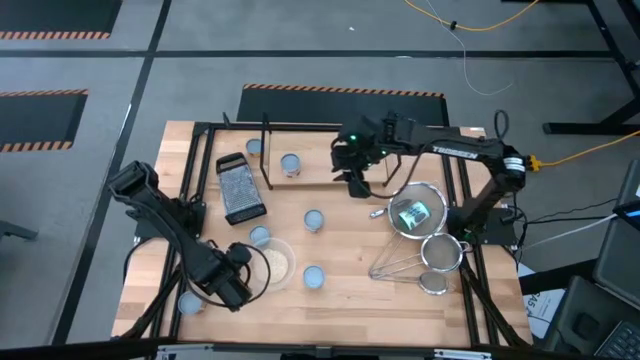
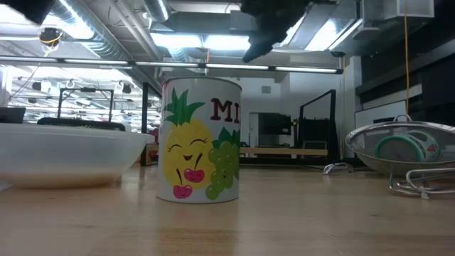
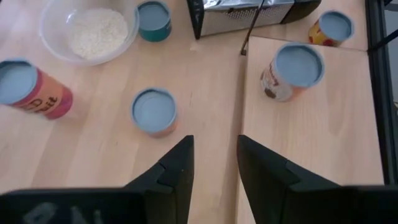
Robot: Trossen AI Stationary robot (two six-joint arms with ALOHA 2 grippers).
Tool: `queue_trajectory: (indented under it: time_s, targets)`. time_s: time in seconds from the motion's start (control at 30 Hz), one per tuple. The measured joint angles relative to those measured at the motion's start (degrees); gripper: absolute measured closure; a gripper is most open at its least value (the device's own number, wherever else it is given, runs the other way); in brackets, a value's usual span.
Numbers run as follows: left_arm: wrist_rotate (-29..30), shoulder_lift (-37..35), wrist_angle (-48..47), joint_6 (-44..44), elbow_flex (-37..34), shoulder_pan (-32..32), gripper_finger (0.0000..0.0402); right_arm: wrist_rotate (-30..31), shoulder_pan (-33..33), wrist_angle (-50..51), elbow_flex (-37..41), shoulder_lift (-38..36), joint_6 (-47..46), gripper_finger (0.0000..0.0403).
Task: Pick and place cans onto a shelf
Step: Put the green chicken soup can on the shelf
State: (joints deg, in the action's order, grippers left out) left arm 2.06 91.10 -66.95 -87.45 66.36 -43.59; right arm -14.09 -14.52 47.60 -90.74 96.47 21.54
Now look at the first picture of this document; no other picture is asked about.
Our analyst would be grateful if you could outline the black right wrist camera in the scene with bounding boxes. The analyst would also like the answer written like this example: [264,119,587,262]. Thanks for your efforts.
[348,178,372,199]

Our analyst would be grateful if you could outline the red green label can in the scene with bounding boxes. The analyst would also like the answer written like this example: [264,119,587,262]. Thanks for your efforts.
[177,290,205,316]

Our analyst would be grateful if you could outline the blue-lit screen device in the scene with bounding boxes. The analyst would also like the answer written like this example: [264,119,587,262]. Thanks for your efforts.
[613,198,640,222]

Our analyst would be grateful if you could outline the white printed paper sheet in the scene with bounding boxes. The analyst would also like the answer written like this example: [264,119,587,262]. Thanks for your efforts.
[516,262,566,341]

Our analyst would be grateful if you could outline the white bowl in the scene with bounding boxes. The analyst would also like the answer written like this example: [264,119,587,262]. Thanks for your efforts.
[248,236,298,294]

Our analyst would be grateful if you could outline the black aluminium table frame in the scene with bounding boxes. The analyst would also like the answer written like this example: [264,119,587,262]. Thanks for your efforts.
[113,119,535,351]

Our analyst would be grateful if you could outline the beige grains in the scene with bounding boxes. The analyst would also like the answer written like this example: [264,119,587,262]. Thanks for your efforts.
[261,248,290,284]

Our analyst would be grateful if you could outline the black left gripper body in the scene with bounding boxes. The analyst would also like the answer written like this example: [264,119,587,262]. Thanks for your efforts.
[199,259,254,312]

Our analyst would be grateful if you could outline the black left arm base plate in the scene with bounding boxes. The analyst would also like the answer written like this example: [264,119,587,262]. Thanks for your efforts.
[133,198,207,240]

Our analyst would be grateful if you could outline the black overhead rig bar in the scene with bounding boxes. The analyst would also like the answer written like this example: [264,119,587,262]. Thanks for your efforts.
[0,335,640,360]

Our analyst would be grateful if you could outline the medium metal mesh strainer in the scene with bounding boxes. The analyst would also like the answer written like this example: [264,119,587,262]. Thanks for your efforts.
[368,231,473,279]

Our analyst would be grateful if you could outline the large black equipment case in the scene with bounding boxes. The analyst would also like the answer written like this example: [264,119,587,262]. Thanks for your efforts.
[591,158,640,311]

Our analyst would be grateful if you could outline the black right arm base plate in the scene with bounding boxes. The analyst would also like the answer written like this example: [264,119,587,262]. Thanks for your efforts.
[447,205,520,247]

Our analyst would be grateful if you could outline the black desk leg frame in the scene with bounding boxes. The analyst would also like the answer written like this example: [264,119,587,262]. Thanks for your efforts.
[542,0,640,137]

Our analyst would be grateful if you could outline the yellow floor cable black connector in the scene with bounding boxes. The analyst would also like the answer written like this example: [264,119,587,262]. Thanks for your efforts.
[402,0,542,33]

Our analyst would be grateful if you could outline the black hazard-striped floor mat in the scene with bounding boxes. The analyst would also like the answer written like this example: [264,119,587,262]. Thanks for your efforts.
[0,0,124,41]
[235,82,450,127]
[0,88,90,154]

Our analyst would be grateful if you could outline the mixed fruit can pineapple face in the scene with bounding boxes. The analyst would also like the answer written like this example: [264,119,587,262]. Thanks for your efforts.
[302,264,327,290]

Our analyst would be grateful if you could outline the metal box grater black handle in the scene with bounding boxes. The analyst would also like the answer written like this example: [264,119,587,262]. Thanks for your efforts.
[215,151,268,227]

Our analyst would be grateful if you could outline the white sauce can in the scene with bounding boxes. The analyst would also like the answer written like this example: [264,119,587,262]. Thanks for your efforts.
[279,152,303,179]

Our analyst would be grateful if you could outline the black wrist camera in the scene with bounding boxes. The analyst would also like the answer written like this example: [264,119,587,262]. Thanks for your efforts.
[348,178,372,199]
[225,241,253,266]

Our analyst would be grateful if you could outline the wooden shelf black metal frame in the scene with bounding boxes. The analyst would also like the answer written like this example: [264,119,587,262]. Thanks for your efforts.
[260,111,404,192]

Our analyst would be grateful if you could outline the black left wrist camera cable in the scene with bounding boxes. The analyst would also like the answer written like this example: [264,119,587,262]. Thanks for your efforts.
[247,247,273,304]

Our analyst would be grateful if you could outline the mixed vegetables can green rim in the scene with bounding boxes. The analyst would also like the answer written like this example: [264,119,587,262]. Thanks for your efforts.
[397,200,432,231]

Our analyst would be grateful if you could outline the large metal mesh strainer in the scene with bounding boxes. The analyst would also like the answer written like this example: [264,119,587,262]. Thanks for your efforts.
[368,180,449,276]

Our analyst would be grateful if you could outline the black case with round recess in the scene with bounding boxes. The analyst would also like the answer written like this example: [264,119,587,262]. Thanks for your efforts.
[542,274,640,360]

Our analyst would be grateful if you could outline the small metal mesh strainer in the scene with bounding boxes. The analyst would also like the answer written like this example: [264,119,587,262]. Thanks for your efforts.
[368,269,457,297]

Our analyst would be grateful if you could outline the teal label can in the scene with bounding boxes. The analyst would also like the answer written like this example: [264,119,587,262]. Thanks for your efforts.
[249,224,272,249]

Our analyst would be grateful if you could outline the oranges can teal orange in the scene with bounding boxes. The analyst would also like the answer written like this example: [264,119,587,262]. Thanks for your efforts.
[303,208,326,234]

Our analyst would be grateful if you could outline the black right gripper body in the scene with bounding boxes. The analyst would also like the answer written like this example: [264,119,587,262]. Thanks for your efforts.
[330,114,401,174]

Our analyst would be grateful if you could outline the thin white floor cable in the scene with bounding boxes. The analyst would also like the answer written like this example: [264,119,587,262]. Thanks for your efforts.
[424,0,516,97]

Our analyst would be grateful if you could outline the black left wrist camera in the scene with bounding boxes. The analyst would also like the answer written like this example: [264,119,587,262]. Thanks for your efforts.
[225,241,253,266]

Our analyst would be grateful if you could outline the black keyboard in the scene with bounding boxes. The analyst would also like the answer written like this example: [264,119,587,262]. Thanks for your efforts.
[593,319,640,360]

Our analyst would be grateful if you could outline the thick white floor cable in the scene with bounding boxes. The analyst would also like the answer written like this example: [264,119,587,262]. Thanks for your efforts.
[519,213,621,252]

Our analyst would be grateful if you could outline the black chair base leg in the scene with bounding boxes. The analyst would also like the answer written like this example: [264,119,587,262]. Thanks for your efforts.
[0,219,39,242]

